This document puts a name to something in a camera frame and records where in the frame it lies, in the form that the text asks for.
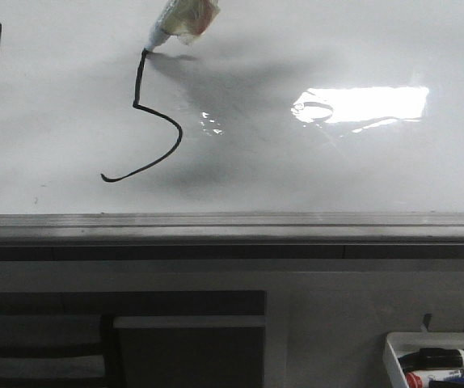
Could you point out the white marker tray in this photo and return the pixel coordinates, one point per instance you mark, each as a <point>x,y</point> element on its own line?
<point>398,344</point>

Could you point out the black capped marker in tray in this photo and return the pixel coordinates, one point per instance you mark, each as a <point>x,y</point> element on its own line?
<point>433,358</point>

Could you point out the dark slatted chair back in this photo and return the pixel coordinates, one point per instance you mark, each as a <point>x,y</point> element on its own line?
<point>58,340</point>

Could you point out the red capped marker in tray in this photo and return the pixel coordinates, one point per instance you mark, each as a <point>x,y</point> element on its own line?
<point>421,378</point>

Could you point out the white whiteboard with aluminium frame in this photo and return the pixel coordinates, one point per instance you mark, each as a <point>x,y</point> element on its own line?
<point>287,122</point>

